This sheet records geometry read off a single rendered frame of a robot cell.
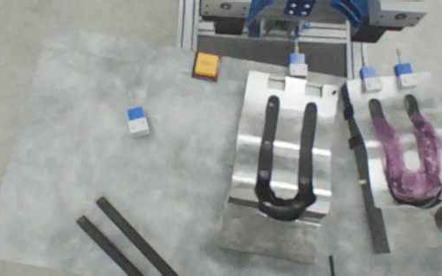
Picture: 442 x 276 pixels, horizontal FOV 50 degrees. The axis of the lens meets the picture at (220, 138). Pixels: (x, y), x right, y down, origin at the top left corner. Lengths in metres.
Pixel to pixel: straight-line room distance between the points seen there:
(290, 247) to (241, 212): 0.16
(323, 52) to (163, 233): 1.21
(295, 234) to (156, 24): 1.45
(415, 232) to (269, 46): 1.14
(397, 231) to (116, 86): 0.89
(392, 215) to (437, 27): 1.56
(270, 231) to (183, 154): 0.33
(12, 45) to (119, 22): 0.52
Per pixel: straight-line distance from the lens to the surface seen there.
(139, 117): 1.38
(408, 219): 1.37
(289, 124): 1.35
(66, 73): 1.51
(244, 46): 2.16
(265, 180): 1.27
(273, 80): 1.40
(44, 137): 1.46
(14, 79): 2.46
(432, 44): 2.68
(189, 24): 2.18
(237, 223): 1.30
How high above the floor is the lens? 2.15
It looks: 75 degrees down
